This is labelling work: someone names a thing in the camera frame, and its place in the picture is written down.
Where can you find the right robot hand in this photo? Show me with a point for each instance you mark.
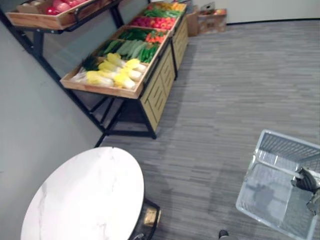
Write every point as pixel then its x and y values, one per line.
pixel 306 181

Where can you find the white plastic shopping basket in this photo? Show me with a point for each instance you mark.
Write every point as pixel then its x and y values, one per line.
pixel 267 200

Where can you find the dark green vegetable pile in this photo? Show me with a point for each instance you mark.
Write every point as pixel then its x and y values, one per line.
pixel 133 34

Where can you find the dark robot foot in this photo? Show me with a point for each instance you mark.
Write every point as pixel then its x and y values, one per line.
pixel 223 234

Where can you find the black and gold table base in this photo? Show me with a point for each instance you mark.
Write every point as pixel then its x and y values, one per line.
pixel 150 216

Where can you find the slatted wooden cabinet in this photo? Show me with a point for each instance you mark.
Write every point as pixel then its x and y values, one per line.
pixel 180 45
pixel 158 92

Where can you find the printed cardboard fruit box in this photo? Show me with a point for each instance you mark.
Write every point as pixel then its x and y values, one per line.
pixel 212 23

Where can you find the plain brown cardboard box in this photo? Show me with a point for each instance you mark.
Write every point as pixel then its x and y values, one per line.
pixel 192 25

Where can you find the wooden tray with cucumbers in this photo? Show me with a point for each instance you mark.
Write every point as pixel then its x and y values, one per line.
pixel 160 51

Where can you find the wooden tray with tomatoes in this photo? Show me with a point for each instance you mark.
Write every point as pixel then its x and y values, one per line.
pixel 176 23

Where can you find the yellow napa cabbage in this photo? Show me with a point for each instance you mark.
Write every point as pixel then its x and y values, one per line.
pixel 123 81
pixel 136 65
pixel 115 59
pixel 100 78
pixel 108 66
pixel 131 74

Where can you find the orange carrot pile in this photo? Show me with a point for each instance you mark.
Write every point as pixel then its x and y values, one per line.
pixel 156 37

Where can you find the wooden tray with yellow peppers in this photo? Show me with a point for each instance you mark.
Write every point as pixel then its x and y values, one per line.
pixel 183 7

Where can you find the wooden tray with napa cabbages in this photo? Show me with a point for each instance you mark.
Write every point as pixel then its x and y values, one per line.
pixel 110 90

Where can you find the red tomato pile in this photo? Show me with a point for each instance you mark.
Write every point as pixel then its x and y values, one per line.
pixel 155 22

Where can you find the pale green gourd pile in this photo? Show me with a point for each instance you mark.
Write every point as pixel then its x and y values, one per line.
pixel 131 48

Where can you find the yellow bell pepper pile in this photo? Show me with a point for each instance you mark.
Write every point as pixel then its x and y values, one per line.
pixel 172 5

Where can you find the round white marble table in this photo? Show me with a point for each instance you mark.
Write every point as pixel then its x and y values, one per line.
pixel 82 195

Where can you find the green cucumber pile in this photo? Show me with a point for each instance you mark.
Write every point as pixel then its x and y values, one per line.
pixel 110 47

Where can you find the wooden tray with carrots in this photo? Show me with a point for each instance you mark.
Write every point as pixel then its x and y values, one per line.
pixel 120 31

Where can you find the dark green leafy bunch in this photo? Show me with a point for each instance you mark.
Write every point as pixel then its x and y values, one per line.
pixel 90 63

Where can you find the white leek bundle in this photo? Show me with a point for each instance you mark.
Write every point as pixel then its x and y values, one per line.
pixel 79 77

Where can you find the pink apple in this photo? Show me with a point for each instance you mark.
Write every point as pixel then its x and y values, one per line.
pixel 61 5

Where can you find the red apple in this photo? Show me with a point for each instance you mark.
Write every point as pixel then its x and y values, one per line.
pixel 52 10

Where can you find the wooden tray with apples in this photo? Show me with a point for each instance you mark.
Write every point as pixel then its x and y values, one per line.
pixel 37 21

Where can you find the black metal stand frame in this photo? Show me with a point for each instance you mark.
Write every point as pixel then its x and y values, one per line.
pixel 130 117

